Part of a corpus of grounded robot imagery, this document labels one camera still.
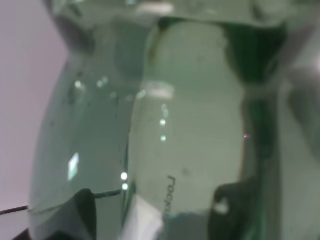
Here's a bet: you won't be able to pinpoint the green transparent plastic bottle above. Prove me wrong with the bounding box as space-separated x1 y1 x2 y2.
28 0 320 240

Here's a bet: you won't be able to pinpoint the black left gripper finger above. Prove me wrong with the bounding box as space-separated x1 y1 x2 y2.
12 229 32 240

